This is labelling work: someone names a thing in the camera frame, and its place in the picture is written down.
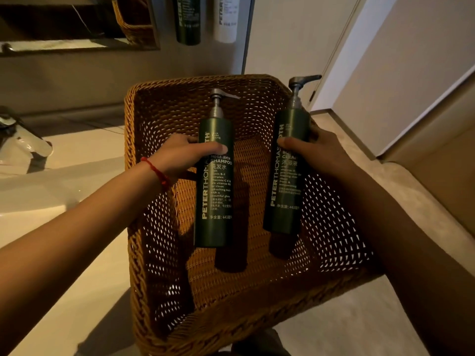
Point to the person's left hand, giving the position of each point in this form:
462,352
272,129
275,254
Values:
172,155

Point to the person's right hand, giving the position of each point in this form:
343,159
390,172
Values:
326,155

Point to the person's left thumb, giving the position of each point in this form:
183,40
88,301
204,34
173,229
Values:
209,148

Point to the person's right thumb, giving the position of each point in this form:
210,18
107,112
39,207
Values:
295,146

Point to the green pump bottle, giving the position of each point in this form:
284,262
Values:
215,203
285,196

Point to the brown woven wicker basket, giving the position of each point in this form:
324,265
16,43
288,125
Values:
237,292

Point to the person's right forearm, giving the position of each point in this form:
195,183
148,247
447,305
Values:
408,263

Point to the person's left forearm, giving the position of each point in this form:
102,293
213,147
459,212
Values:
74,248

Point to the white door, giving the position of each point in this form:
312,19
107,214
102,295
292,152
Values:
400,70

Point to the wooden cabinet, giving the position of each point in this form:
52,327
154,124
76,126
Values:
441,159

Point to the white sink basin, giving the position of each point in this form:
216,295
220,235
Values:
48,189

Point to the chrome faucet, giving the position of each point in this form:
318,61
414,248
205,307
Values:
26,142

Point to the person's dark clothing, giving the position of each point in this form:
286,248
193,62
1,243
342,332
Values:
259,344

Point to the green wall-mounted bottle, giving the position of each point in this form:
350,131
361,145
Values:
187,18

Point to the white wall-mounted bottle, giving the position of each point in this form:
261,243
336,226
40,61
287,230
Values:
226,16

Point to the wall mirror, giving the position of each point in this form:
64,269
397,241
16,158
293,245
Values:
74,22

